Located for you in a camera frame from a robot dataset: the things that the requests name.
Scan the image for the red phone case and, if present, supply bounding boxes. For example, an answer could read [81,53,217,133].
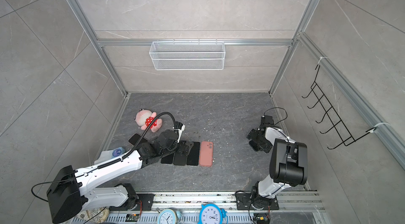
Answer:
[199,141,214,167]

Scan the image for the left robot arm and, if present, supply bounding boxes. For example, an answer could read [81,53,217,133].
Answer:
[45,130,194,224]

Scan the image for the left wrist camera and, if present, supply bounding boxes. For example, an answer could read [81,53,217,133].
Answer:
[174,121,185,143]

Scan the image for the white wire basket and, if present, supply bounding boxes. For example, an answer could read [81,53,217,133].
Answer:
[149,41,226,71]

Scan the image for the black wall hook rack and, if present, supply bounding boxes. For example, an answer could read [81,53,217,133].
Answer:
[301,65,389,150]

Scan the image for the black phone case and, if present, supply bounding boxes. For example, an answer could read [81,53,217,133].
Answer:
[173,153,187,166]

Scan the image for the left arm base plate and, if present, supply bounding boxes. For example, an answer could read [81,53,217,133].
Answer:
[128,193,155,211]

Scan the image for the pink plush toy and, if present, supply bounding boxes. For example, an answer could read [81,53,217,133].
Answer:
[135,110,162,133]

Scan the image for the blue wet wipes pack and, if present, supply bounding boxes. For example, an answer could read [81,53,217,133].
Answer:
[94,147,125,165]

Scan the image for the crumpled patterned cloth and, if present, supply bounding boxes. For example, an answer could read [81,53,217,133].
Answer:
[76,207,110,224]

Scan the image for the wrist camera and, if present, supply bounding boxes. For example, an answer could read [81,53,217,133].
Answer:
[259,115,274,128]
[174,121,185,143]

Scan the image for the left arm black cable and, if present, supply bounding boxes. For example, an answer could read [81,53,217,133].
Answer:
[121,111,176,160]

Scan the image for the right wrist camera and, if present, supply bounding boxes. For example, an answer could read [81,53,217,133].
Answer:
[259,115,274,128]

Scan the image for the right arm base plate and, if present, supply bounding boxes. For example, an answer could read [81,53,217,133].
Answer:
[234,191,279,211]

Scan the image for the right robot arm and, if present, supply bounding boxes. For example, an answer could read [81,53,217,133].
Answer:
[247,126,308,201]

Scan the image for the blue alarm clock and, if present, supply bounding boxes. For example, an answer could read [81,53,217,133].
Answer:
[198,203,228,224]

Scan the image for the dark phone near left wall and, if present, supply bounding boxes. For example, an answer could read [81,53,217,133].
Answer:
[128,133,148,147]

